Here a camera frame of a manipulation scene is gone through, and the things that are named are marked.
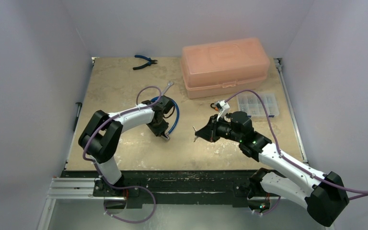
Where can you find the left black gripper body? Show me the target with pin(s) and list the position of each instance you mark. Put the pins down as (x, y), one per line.
(158, 128)

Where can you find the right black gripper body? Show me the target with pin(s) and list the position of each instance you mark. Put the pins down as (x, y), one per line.
(214, 130)

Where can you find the blue cable lock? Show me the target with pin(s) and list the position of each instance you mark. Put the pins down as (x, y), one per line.
(169, 108)

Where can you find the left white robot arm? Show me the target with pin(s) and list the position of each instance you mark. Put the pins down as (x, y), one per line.
(101, 136)

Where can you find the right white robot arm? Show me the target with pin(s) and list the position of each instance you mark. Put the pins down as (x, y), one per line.
(319, 193)

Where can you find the orange black padlock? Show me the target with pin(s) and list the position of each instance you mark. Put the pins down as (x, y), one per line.
(215, 106)

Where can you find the clear plastic screw organizer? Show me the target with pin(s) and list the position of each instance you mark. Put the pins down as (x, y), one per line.
(249, 103)

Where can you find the silver open end wrench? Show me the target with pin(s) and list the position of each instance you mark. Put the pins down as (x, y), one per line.
(169, 85)

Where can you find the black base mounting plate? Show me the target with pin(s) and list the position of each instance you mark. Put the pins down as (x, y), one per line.
(194, 187)

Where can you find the pink translucent plastic toolbox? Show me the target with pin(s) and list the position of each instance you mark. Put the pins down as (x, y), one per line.
(223, 67)

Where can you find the black handle tool at edge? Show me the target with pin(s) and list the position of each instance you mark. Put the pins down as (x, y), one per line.
(79, 106)

